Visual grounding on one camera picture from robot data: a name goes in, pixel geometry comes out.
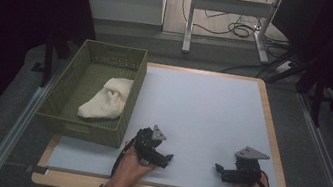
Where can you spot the cream towel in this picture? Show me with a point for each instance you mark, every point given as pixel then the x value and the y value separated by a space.
pixel 105 104

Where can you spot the dark tripod stand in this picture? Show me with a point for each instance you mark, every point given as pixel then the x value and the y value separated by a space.
pixel 318 83

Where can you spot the pale grey table mat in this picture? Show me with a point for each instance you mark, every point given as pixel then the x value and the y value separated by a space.
pixel 202 112

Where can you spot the person's left hand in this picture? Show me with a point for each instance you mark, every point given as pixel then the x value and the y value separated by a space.
pixel 128 172

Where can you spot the white desk frame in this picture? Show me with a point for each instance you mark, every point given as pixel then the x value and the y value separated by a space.
pixel 229 5

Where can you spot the black tape strip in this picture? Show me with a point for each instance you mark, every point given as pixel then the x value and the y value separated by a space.
pixel 37 169

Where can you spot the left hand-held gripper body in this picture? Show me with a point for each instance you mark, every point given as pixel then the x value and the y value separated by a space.
pixel 146 144

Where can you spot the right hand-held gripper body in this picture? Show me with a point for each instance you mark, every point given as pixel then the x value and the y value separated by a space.
pixel 248 170

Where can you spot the green woven basket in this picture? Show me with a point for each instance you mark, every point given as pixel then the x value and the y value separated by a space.
pixel 88 128

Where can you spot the white power strip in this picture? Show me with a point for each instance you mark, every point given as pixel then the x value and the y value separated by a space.
pixel 282 66

